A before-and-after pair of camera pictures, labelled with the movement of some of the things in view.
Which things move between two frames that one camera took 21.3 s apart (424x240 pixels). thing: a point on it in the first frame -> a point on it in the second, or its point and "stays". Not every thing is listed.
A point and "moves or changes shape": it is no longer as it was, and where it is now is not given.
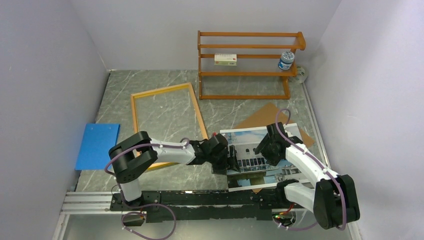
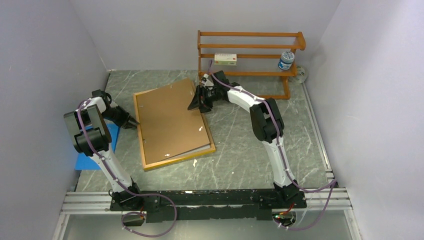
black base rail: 168,206 stays
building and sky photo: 255,171 moves or changes shape
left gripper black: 221,169 -> 125,119
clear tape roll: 302,74 stays
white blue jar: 286,61 stays
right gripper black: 262,148 -> 204,106
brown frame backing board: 265,116 moves or changes shape
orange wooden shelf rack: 284,73 stays
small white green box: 223,59 stays
